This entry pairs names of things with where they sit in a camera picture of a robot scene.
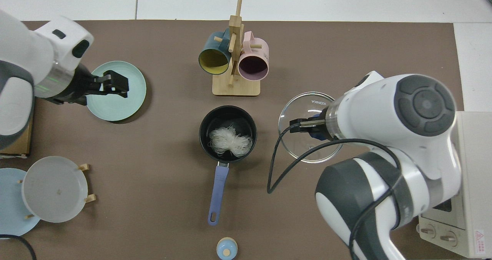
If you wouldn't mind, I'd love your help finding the brown table cloth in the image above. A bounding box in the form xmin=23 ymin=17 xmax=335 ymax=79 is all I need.
xmin=0 ymin=20 xmax=464 ymax=260

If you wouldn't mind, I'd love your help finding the wooden plate rack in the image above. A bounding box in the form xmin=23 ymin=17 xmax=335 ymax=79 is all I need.
xmin=17 ymin=163 xmax=96 ymax=219

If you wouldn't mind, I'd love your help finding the light blue round plate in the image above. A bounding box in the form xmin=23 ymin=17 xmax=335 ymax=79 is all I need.
xmin=0 ymin=168 xmax=41 ymax=240

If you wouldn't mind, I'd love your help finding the wooden mug stand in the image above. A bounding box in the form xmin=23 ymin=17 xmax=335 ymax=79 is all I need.
xmin=212 ymin=0 xmax=262 ymax=97

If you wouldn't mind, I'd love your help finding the glass lid with blue knob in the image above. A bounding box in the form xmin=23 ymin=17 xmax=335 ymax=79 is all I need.
xmin=278 ymin=92 xmax=344 ymax=164

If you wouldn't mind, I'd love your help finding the pale toaster oven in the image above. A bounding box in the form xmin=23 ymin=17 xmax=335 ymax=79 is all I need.
xmin=417 ymin=111 xmax=492 ymax=259

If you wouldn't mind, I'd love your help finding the pale green round plate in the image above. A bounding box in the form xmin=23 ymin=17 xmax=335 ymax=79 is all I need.
xmin=85 ymin=61 xmax=147 ymax=121

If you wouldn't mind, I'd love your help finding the white vermicelli bundle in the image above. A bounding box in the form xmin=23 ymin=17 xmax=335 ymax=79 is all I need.
xmin=208 ymin=126 xmax=253 ymax=156

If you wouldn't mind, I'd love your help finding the dark blue mug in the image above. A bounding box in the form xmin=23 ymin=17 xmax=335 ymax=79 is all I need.
xmin=198 ymin=30 xmax=233 ymax=75

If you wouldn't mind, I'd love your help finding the small blue round thing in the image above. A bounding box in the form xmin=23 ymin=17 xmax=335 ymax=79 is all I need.
xmin=216 ymin=237 xmax=238 ymax=260

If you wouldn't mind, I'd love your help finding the black pot with blue handle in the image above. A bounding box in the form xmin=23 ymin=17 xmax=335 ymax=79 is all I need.
xmin=199 ymin=105 xmax=257 ymax=226

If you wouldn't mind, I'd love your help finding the white round plate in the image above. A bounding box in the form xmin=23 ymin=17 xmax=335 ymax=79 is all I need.
xmin=21 ymin=156 xmax=88 ymax=224

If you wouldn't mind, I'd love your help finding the pink mug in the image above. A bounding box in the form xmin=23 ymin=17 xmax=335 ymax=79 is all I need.
xmin=238 ymin=31 xmax=269 ymax=81

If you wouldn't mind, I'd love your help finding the wire basket with wooden floor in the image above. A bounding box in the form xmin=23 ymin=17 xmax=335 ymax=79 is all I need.
xmin=0 ymin=116 xmax=33 ymax=159

